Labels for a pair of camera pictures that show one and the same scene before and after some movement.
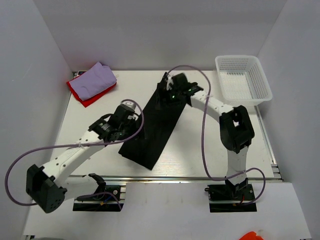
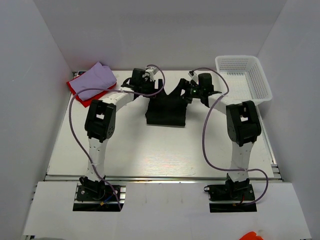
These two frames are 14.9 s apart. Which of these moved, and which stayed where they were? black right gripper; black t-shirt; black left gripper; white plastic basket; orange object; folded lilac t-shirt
Moved: black t-shirt; black left gripper; black right gripper
Stayed: orange object; white plastic basket; folded lilac t-shirt
